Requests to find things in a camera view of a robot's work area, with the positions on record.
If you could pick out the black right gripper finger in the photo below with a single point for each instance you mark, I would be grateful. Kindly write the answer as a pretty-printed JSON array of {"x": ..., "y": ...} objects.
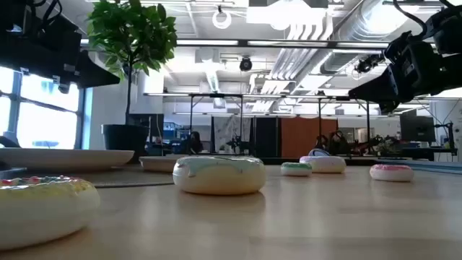
[
  {"x": 386, "y": 88},
  {"x": 389, "y": 107}
]

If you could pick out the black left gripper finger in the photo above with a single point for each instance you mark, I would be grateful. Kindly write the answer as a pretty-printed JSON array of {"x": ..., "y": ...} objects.
[{"x": 94, "y": 76}]

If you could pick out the pink iced donut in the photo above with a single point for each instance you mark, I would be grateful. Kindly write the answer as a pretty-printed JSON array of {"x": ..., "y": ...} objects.
[{"x": 391, "y": 174}]

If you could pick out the lilac iced donut dark drizzle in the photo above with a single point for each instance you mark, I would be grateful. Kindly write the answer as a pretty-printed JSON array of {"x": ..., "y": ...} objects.
[{"x": 326, "y": 165}]

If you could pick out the teal iced donut dark drizzle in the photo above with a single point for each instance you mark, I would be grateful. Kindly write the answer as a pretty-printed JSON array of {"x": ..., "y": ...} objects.
[{"x": 296, "y": 170}]

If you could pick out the yellow sprinkled donut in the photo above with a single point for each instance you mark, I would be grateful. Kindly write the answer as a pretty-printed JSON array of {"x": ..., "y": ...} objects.
[{"x": 43, "y": 216}]

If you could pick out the mint iced donut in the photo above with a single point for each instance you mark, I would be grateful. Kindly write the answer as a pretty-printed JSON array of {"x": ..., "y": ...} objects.
[{"x": 220, "y": 178}]

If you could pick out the black background robot arm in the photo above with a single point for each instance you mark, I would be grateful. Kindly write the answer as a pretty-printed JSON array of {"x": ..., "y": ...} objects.
[
  {"x": 337, "y": 142},
  {"x": 238, "y": 144}
]

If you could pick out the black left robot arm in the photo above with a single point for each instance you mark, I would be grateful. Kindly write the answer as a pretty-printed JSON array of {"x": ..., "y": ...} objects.
[{"x": 11, "y": 11}]

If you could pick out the black ceiling spotlight fixture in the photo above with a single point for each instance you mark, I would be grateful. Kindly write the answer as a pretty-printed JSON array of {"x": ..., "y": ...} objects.
[{"x": 366, "y": 65}]

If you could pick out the black computer monitor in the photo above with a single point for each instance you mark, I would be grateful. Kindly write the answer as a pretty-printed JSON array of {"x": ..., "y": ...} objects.
[{"x": 417, "y": 128}]

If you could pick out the potted green tree black pot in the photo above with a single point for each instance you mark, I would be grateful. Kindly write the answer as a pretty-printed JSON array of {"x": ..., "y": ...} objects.
[{"x": 133, "y": 36}]

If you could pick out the dark office desk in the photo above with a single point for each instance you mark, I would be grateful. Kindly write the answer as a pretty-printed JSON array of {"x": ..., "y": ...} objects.
[{"x": 426, "y": 151}]

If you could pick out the large bright window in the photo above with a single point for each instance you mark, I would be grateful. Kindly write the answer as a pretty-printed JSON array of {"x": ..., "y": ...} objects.
[{"x": 47, "y": 126}]

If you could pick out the blue flat board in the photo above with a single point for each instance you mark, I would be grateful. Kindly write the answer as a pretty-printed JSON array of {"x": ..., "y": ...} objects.
[{"x": 433, "y": 166}]

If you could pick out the large cream plate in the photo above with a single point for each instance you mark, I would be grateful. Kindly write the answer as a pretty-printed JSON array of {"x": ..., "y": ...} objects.
[{"x": 65, "y": 159}]

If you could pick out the orange partition panel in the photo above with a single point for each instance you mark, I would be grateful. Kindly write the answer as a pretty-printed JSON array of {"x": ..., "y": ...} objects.
[{"x": 299, "y": 137}]

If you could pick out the round grey woven placemat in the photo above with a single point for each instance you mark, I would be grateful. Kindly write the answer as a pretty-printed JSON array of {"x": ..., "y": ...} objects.
[{"x": 126, "y": 177}]

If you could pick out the small cream plate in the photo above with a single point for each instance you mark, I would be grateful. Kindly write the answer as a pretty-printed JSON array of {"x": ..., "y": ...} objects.
[{"x": 157, "y": 164}]

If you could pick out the person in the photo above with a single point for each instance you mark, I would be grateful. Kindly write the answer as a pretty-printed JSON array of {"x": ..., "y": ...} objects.
[{"x": 195, "y": 142}]

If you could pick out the black partition panel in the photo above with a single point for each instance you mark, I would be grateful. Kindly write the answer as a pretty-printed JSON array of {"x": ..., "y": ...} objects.
[{"x": 266, "y": 137}]

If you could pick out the grey patterned curtain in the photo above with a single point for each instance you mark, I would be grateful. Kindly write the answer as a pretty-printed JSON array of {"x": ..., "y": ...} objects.
[{"x": 225, "y": 130}]

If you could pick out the black background metal frame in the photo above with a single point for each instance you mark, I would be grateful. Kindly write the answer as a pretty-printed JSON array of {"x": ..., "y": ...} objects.
[
  {"x": 367, "y": 119},
  {"x": 216, "y": 95}
]

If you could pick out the silver ceiling duct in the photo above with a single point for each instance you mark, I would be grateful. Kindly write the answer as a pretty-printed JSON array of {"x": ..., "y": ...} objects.
[{"x": 361, "y": 21}]

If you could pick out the black table border frame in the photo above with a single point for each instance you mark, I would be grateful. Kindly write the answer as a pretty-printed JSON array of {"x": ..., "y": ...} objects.
[{"x": 278, "y": 161}]

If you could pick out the black ceiling camera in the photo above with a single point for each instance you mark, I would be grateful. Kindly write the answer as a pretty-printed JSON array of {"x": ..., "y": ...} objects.
[{"x": 245, "y": 65}]

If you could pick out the black overhead frame bar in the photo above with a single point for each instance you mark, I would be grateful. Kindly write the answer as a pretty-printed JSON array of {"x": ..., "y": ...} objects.
[{"x": 243, "y": 43}]

